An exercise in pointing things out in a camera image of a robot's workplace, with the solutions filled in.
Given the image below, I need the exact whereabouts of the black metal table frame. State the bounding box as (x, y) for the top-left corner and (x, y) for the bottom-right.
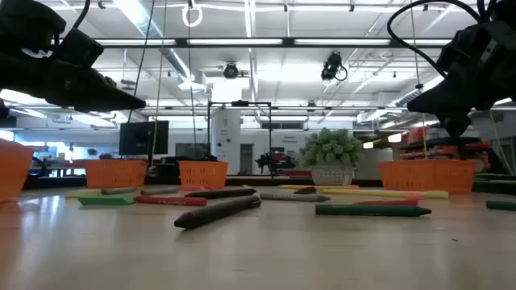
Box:
(23, 172), (516, 194)

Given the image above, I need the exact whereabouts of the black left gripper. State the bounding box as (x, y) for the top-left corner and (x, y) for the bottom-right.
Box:
(0, 50), (147, 114)

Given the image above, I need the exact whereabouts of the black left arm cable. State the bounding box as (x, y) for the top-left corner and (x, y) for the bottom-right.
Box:
(71, 0), (92, 31)

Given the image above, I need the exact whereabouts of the blue-grey crayon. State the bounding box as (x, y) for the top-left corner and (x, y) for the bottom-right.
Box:
(100, 186), (138, 196)

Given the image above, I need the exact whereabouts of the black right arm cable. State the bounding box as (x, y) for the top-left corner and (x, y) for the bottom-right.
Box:
(385, 0), (491, 78)

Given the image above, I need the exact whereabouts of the thin black hanging cable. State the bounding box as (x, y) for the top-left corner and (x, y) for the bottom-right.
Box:
(187, 0), (198, 161)

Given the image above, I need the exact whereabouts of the grey crayon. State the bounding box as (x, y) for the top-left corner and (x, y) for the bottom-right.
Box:
(259, 193), (331, 203)
(139, 185), (181, 197)

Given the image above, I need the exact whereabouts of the yellow hanging rope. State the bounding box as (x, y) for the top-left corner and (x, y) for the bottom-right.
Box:
(410, 0), (428, 161)
(147, 0), (169, 178)

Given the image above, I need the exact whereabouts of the shelf with red boxes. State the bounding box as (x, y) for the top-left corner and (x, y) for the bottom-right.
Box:
(398, 126), (497, 174)

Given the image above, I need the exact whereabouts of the white cylindrical column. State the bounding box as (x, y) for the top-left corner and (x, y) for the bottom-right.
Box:
(210, 109), (242, 175)

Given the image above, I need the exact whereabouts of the black beam with light strips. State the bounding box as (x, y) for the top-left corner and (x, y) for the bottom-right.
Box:
(52, 37), (455, 49)

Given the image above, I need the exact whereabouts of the dark pen on table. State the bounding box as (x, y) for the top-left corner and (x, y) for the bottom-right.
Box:
(485, 200), (516, 212)

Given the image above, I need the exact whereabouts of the black monitor screen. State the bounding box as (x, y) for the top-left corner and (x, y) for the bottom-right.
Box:
(119, 120), (170, 156)

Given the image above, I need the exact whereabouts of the green eraser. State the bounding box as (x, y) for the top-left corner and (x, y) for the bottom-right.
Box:
(77, 196), (136, 207)

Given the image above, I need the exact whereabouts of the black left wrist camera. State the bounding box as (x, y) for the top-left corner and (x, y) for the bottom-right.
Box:
(51, 27), (105, 68)

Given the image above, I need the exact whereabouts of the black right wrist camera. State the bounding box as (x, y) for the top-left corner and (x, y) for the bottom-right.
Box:
(436, 23), (491, 77)

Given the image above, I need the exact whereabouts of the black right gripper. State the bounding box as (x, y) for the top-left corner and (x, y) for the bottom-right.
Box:
(406, 19), (516, 137)

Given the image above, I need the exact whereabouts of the dark teal crayon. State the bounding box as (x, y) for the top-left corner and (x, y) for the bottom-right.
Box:
(314, 204), (433, 218)

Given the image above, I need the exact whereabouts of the black crayon front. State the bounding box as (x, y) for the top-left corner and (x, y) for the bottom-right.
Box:
(173, 195), (262, 230)

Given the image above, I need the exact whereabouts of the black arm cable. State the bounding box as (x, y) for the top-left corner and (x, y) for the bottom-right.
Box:
(71, 0), (92, 31)
(385, 0), (491, 78)

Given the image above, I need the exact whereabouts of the orange plastic mesh bin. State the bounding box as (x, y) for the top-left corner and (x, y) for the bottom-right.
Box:
(377, 159), (478, 194)
(83, 159), (149, 189)
(177, 160), (230, 189)
(0, 139), (35, 203)

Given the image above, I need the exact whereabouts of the green plant in white pot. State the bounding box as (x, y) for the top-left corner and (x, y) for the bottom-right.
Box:
(298, 127), (366, 187)

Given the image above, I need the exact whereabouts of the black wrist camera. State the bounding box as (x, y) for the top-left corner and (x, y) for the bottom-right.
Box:
(436, 23), (491, 77)
(51, 27), (105, 68)

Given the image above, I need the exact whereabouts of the black ceiling camera with cable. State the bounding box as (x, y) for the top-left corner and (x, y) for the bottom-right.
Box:
(320, 51), (348, 82)

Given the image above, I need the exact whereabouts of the white cable ring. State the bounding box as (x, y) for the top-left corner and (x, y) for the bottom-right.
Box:
(181, 3), (204, 28)

